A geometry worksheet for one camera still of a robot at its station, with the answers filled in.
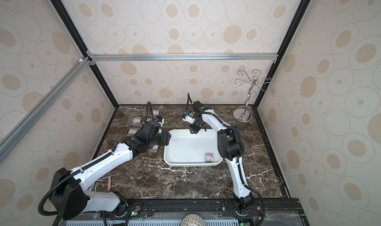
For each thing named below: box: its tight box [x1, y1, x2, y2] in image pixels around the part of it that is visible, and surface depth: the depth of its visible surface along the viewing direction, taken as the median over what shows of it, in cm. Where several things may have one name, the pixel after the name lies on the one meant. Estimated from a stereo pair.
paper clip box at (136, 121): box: [131, 117, 142, 126], surface depth 109 cm
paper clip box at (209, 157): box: [204, 153, 214, 164], surface depth 91 cm
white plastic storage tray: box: [163, 128, 225, 167], surface depth 95 cm
